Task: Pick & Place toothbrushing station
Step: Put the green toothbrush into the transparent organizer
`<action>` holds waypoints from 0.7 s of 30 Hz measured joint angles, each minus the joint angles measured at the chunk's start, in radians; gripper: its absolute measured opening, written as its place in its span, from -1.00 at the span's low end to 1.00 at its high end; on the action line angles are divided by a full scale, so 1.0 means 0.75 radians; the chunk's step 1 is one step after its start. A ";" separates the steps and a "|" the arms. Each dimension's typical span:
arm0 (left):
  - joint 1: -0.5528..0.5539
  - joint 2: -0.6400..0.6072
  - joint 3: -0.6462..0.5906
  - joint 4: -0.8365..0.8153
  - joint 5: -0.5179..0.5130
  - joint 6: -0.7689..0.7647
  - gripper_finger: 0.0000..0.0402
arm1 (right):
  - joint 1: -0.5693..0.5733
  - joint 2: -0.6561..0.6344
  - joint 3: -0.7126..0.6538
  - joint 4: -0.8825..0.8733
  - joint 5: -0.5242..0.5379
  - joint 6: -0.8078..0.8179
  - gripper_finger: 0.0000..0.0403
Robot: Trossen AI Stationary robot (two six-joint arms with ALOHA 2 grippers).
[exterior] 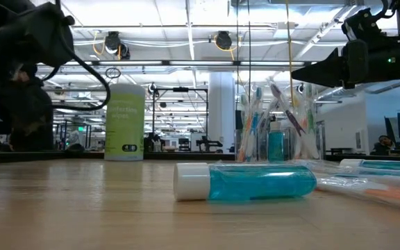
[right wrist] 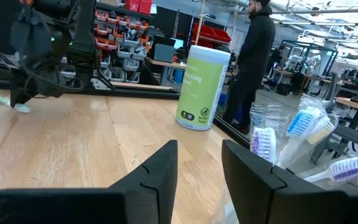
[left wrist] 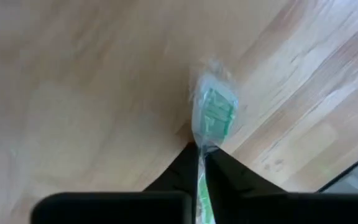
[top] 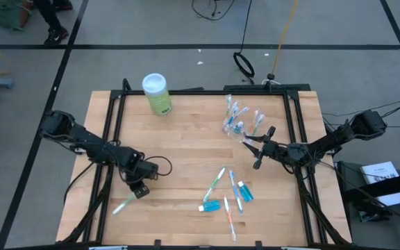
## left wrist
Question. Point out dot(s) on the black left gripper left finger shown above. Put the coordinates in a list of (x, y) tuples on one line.
[(120, 208)]

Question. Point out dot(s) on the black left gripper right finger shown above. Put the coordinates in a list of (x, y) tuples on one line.
[(275, 208)]

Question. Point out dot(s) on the green toothbrush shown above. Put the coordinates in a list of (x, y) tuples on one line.
[(216, 109)]

